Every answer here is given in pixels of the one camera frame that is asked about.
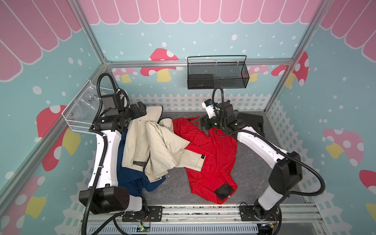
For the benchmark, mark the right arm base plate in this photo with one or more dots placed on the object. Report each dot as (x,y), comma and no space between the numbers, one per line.
(256,213)

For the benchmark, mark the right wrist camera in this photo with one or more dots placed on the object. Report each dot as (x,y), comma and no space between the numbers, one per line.
(209,108)

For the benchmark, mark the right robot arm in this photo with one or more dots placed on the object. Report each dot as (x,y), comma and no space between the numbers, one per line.
(287,167)

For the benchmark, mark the black plastic case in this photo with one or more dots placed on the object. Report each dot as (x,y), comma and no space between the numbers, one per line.
(255,121)

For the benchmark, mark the beige jacket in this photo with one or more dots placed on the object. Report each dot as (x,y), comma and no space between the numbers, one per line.
(152,147)

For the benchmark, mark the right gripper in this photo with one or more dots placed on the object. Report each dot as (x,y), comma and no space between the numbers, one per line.
(202,119)

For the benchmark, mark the clear plastic bag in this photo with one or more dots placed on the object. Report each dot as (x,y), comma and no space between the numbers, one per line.
(86,106)

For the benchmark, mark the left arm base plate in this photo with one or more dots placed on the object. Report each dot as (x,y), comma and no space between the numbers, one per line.
(152,214)

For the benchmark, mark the clear wire wall basket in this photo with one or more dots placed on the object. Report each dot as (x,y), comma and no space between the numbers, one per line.
(74,126)

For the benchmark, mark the red jacket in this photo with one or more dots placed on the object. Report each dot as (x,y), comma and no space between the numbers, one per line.
(218,153)

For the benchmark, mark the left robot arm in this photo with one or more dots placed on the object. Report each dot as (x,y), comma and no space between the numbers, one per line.
(104,194)

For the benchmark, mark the blue jacket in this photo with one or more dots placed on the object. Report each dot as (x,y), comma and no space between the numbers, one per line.
(135,181)

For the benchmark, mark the black box in basket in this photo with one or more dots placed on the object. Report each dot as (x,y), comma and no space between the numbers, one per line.
(200,81)

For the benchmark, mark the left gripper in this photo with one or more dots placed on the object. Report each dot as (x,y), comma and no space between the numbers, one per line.
(136,114)

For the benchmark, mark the black mesh wall basket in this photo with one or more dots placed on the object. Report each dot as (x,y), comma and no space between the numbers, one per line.
(229,71)

